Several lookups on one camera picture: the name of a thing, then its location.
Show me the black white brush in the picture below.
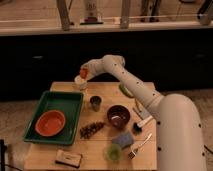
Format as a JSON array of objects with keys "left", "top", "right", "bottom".
[{"left": 133, "top": 116, "right": 153, "bottom": 133}]

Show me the green plastic tray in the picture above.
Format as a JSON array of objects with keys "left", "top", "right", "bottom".
[{"left": 23, "top": 91, "right": 83, "bottom": 145}]

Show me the grey spatula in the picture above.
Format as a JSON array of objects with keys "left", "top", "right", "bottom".
[{"left": 133, "top": 99, "right": 150, "bottom": 120}]

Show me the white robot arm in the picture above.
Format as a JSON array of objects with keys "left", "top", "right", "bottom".
[{"left": 80, "top": 55, "right": 207, "bottom": 171}]

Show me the orange bowl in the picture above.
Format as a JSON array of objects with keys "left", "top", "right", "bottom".
[{"left": 35, "top": 110, "right": 66, "bottom": 137}]

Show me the small dark metal cup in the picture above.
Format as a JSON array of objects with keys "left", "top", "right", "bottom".
[{"left": 90, "top": 96, "right": 102, "bottom": 112}]

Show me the white paper cup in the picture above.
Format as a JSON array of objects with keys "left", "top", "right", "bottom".
[{"left": 74, "top": 76, "right": 87, "bottom": 90}]

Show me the bunch of dark grapes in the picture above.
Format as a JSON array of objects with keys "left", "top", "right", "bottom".
[{"left": 80, "top": 122, "right": 105, "bottom": 139}]

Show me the green cucumber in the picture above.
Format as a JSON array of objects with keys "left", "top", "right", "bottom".
[{"left": 119, "top": 84, "right": 134, "bottom": 98}]

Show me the silver fork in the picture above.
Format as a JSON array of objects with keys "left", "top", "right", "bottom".
[{"left": 128, "top": 133, "right": 152, "bottom": 159}]

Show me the dark brown bowl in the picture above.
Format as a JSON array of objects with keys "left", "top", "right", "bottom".
[{"left": 107, "top": 105, "right": 130, "bottom": 129}]

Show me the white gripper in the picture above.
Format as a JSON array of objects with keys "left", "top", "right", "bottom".
[{"left": 75, "top": 59, "right": 104, "bottom": 81}]

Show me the wooden block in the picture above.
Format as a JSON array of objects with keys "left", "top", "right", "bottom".
[{"left": 55, "top": 150, "right": 82, "bottom": 168}]

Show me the red apple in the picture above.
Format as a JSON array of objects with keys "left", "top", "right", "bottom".
[{"left": 80, "top": 68, "right": 88, "bottom": 79}]

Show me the green plastic cup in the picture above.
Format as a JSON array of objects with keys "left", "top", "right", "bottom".
[{"left": 105, "top": 144, "right": 122, "bottom": 162}]

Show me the blue grey sponge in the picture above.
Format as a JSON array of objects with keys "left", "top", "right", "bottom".
[{"left": 112, "top": 132, "right": 134, "bottom": 149}]

